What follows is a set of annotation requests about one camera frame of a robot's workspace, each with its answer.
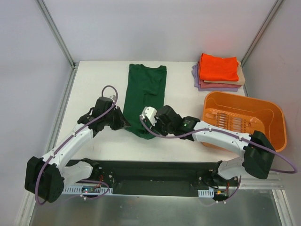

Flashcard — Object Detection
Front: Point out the dark green t shirt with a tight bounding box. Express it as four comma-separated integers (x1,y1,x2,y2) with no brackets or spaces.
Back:
123,64,167,140

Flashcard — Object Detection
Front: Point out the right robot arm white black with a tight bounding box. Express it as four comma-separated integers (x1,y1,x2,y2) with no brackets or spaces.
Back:
143,105,275,186

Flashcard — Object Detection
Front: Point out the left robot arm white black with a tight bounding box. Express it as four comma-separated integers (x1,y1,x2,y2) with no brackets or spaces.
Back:
24,95,130,203

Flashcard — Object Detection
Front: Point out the folded pink t shirt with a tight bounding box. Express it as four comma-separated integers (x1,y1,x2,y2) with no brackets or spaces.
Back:
193,62,241,90

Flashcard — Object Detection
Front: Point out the folded lavender t shirt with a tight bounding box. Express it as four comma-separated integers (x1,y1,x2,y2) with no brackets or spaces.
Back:
191,62,241,92

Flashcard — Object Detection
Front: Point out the folded orange t shirt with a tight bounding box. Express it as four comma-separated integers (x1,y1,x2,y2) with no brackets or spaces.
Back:
199,53,239,82

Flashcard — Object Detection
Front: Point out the orange plastic basket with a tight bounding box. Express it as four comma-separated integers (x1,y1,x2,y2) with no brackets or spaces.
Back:
202,91,287,152

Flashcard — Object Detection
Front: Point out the folded beige t shirt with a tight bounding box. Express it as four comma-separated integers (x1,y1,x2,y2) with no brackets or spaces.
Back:
204,61,245,86

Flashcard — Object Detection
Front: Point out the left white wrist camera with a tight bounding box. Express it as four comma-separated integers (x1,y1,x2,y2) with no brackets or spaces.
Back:
110,95,118,102

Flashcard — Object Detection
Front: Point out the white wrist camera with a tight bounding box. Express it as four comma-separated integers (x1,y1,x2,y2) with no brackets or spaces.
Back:
140,106,157,126
110,95,118,102

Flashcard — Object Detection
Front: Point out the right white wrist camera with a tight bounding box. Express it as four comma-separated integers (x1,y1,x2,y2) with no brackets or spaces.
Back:
140,106,157,126

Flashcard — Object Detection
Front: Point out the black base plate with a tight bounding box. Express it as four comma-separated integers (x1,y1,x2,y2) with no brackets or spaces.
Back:
87,160,238,197

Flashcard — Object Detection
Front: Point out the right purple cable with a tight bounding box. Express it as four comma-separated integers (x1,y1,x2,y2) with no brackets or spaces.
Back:
139,114,298,203

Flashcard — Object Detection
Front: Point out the left white cable duct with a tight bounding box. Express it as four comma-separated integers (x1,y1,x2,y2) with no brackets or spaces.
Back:
62,185,113,196

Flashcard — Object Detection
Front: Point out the white cable duct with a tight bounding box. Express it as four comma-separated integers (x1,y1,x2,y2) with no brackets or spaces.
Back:
198,189,214,198
62,185,113,196

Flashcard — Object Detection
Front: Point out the right white cable duct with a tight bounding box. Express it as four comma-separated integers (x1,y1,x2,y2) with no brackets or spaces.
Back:
198,189,214,198

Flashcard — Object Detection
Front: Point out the aluminium front rail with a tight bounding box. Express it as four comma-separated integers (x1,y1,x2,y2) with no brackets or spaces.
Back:
240,172,284,190

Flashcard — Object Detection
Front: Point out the left aluminium frame post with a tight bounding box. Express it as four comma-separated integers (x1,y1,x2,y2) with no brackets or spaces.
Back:
35,0,79,69

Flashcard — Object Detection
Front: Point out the aluminium frame post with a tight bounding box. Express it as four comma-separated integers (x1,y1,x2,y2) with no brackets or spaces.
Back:
241,0,285,67
35,0,79,69

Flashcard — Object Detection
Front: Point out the right aluminium frame post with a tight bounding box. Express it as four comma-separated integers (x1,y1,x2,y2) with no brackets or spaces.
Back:
241,0,285,67

